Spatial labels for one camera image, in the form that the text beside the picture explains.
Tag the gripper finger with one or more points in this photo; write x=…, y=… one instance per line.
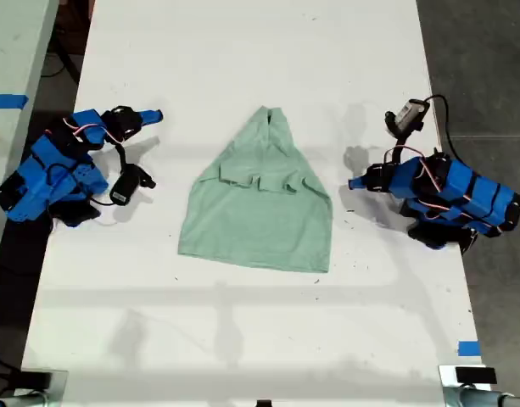
x=359, y=182
x=151, y=116

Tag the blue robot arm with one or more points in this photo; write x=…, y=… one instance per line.
x=52, y=178
x=467, y=199

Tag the pale green T-shirt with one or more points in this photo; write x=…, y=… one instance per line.
x=255, y=220

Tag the long blue tape strip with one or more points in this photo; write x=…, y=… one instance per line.
x=7, y=101

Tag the white side table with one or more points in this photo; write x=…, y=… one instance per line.
x=13, y=51

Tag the square blue tape piece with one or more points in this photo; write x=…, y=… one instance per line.
x=469, y=348

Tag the small black box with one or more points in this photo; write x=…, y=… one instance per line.
x=476, y=375

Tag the silver metal clamp plate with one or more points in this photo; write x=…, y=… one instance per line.
x=448, y=392
x=58, y=388

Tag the small black clip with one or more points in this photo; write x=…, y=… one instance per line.
x=264, y=403

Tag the black camera stalk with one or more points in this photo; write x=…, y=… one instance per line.
x=122, y=157
x=398, y=148

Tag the black camera box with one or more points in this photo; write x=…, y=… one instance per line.
x=126, y=186

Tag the grey camera box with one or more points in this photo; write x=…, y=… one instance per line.
x=408, y=115

